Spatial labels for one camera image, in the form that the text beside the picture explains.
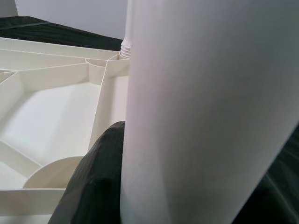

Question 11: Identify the white plastic table top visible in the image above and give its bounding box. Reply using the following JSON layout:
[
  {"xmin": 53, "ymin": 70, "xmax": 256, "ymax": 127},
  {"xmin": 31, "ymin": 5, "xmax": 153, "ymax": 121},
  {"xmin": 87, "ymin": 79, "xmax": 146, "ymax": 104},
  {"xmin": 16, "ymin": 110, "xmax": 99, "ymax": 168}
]
[{"xmin": 0, "ymin": 36, "xmax": 132, "ymax": 224}]

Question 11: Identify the black tablecloth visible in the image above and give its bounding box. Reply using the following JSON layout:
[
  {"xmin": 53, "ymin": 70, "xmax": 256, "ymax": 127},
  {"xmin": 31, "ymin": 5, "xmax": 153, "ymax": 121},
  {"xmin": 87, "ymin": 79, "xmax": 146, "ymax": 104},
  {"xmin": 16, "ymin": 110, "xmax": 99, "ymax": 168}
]
[{"xmin": 0, "ymin": 15, "xmax": 299, "ymax": 224}]

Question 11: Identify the white plastic table leg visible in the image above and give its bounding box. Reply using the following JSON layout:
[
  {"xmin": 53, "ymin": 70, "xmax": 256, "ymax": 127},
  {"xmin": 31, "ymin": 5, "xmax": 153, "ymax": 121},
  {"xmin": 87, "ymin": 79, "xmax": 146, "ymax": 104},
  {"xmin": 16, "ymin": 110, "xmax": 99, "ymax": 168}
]
[
  {"xmin": 120, "ymin": 0, "xmax": 133, "ymax": 60},
  {"xmin": 120, "ymin": 0, "xmax": 299, "ymax": 224}
]

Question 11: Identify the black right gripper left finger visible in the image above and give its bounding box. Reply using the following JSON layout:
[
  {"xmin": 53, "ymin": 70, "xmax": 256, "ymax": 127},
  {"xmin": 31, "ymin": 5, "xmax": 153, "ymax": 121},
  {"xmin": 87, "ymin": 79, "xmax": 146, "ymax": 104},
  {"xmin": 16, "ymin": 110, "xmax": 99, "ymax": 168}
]
[{"xmin": 47, "ymin": 120, "xmax": 127, "ymax": 224}]

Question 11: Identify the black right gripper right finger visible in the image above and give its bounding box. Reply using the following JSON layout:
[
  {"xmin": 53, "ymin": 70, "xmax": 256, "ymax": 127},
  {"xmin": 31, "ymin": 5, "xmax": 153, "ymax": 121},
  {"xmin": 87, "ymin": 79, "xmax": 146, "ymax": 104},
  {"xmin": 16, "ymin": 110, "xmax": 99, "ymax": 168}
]
[{"xmin": 234, "ymin": 174, "xmax": 299, "ymax": 224}]

